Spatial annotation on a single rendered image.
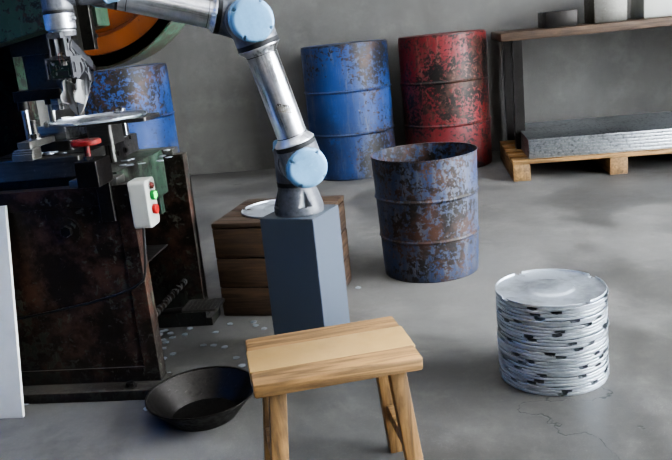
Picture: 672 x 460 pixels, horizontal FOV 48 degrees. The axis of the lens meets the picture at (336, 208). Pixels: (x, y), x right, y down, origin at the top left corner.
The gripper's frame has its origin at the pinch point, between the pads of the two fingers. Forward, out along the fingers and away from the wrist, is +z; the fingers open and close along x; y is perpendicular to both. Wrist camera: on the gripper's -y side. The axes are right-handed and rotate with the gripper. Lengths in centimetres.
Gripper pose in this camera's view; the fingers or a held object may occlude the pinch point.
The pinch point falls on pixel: (79, 109)
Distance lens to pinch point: 209.1
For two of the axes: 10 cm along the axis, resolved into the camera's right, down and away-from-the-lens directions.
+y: -1.1, 2.4, -9.6
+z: 1.0, 9.7, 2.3
